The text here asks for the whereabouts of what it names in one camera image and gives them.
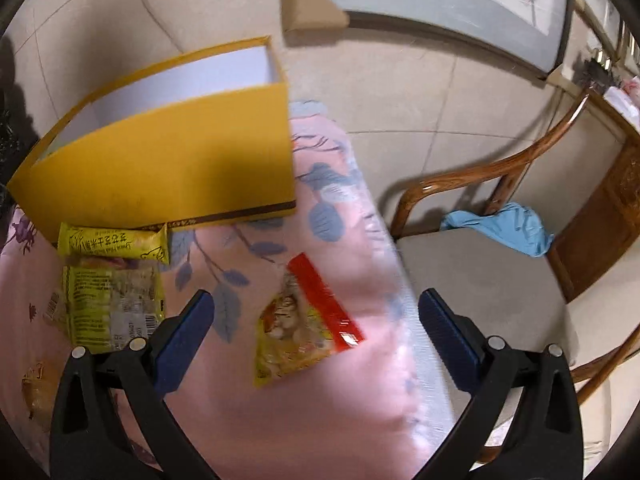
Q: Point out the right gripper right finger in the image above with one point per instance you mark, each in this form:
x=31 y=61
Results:
x=545 y=438

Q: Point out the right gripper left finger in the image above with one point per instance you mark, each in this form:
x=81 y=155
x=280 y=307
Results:
x=87 y=439

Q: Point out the brown paper snack packet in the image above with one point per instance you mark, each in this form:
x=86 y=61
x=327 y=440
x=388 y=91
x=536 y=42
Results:
x=39 y=387

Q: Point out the red top nut packet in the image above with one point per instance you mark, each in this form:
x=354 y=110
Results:
x=301 y=326

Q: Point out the green yellow snack packet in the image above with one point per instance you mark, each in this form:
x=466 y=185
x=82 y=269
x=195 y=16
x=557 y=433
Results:
x=104 y=303

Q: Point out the wooden armchair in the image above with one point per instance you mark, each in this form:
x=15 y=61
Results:
x=594 y=239

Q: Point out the yellow snack bar wrapper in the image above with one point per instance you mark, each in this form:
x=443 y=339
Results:
x=114 y=243

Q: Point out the blue cloth on chair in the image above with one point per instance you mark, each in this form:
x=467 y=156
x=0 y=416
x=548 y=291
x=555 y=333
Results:
x=514 y=226

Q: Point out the pink floral tablecloth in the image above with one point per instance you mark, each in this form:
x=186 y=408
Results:
x=316 y=365

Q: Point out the yellow cardboard box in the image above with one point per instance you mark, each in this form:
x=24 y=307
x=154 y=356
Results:
x=202 y=138

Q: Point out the framed bird flower painting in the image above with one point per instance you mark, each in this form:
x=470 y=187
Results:
x=610 y=41

